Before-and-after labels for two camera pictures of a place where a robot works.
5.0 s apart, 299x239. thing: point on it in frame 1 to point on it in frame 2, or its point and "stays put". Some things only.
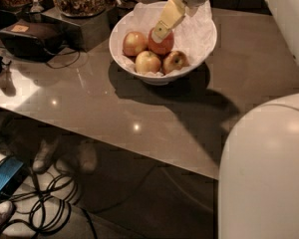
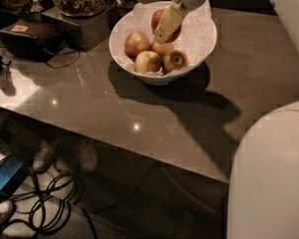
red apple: (163, 47) to (155, 22)
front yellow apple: (147, 62) stays put
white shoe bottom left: (0, 213) stays put
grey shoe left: (45, 154) stays put
